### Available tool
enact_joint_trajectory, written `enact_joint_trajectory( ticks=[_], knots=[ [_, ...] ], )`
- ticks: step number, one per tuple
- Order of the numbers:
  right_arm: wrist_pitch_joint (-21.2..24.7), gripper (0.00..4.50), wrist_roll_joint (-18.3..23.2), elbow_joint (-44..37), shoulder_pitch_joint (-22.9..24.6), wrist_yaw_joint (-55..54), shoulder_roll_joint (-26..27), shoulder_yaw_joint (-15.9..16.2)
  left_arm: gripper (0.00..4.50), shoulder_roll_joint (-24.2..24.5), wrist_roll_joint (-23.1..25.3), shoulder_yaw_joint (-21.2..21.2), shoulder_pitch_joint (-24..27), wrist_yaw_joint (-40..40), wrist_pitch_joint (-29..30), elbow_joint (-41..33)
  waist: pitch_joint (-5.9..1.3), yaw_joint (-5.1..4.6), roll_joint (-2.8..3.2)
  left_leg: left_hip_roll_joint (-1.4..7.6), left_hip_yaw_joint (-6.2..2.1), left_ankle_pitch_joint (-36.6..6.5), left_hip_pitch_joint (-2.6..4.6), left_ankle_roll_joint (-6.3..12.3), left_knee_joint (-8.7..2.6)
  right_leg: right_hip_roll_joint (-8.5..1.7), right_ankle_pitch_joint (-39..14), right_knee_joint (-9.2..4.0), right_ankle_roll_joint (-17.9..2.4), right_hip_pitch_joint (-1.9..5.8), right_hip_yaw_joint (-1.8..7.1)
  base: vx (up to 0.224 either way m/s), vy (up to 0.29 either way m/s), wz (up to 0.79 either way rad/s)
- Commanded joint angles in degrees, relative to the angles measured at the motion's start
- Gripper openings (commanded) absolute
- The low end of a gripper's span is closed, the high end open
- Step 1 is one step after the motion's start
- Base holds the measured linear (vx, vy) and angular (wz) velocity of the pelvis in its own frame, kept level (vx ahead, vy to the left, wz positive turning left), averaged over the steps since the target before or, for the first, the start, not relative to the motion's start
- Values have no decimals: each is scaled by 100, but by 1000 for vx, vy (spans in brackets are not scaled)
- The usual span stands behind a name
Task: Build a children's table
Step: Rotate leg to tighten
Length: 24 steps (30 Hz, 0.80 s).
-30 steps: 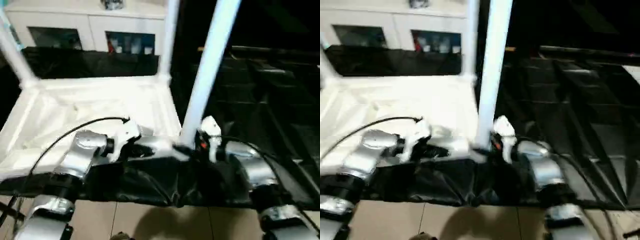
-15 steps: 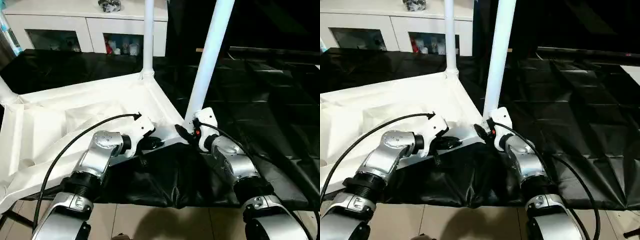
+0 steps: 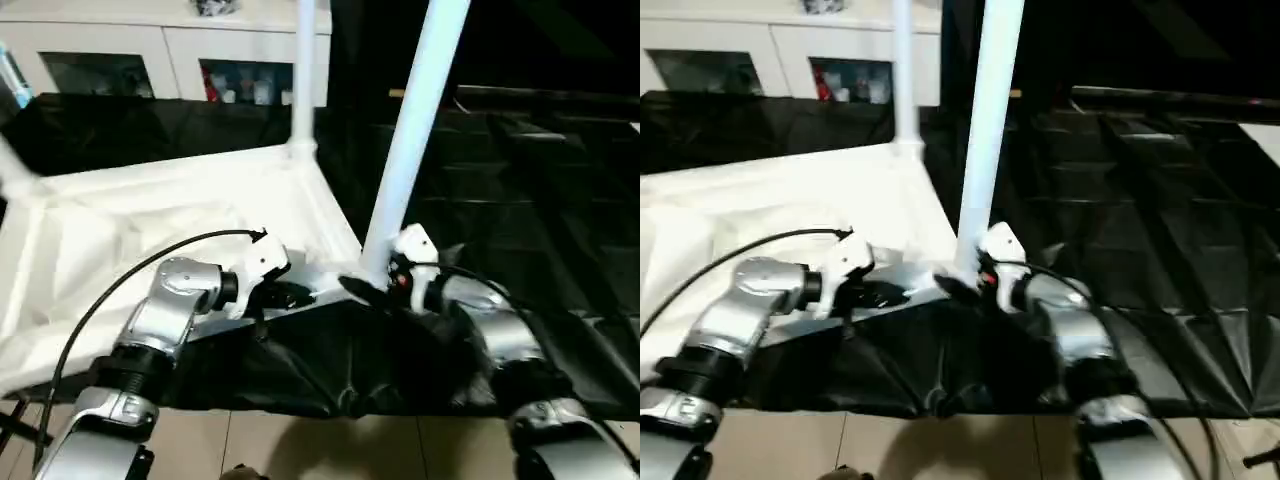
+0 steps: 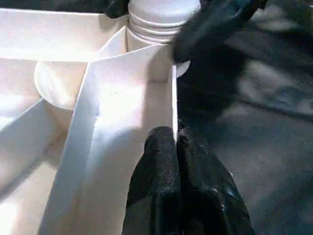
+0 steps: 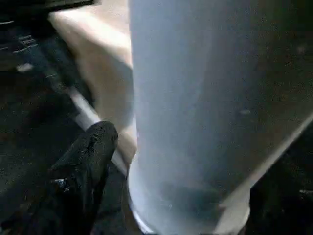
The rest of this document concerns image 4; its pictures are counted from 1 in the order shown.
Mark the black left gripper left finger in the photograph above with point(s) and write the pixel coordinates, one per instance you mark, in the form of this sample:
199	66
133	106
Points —
156	186

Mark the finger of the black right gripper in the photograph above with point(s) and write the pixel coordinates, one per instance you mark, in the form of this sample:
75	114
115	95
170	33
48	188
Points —
215	24
117	7

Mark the white plastic table leg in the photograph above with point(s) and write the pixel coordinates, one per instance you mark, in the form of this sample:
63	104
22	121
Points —
161	17

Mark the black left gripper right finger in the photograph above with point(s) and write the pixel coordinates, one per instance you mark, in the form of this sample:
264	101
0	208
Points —
210	191

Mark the black plastic mat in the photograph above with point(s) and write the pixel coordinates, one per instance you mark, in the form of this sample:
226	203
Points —
254	122

